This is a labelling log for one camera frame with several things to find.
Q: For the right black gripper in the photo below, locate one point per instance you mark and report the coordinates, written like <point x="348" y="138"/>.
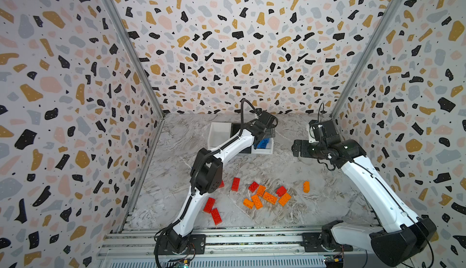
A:
<point x="301" y="149"/>

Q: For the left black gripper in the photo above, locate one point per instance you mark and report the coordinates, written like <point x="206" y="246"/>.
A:
<point x="272" y="133"/>

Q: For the blue lego brick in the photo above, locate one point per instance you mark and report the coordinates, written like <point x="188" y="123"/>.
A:
<point x="263" y="144"/>

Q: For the red square lego brick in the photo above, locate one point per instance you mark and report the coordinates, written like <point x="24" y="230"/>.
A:
<point x="253" y="187"/>

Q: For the small red lego brick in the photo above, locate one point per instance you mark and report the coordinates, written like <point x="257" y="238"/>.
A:
<point x="221" y="184"/>

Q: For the red lego brick bottom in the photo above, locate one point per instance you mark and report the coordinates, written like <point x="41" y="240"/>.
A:
<point x="216" y="216"/>

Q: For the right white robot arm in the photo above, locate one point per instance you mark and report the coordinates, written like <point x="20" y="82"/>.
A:
<point x="402" y="233"/>

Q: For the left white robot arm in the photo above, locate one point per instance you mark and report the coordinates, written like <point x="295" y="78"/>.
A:
<point x="207" y="176"/>

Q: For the right white bin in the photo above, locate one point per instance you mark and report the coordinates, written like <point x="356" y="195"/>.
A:
<point x="270" y="133"/>

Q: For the white bin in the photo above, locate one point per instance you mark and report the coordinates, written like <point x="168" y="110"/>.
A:
<point x="270" y="133"/>
<point x="219" y="133"/>

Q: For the black middle bin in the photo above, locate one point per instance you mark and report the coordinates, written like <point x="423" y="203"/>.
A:
<point x="242" y="140"/>

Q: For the left white bin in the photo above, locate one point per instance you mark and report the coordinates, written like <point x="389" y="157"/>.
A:
<point x="219" y="133"/>

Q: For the orange long lego brick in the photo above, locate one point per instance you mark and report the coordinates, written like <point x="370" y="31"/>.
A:
<point x="269" y="198"/>

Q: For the small orange lego brick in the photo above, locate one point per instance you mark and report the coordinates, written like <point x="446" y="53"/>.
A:
<point x="248" y="203"/>

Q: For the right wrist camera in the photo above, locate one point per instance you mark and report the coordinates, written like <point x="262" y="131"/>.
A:
<point x="317" y="131"/>

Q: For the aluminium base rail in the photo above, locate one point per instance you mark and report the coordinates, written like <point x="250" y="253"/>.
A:
<point x="264" y="247"/>

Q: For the right corner aluminium post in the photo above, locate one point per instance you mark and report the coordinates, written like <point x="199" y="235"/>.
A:
<point x="385" y="21"/>

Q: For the corner aluminium post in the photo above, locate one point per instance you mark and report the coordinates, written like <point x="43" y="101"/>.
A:
<point x="130" y="50"/>
<point x="385" y="21"/>

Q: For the left corner aluminium post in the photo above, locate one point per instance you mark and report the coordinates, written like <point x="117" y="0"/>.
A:
<point x="130" y="50"/>

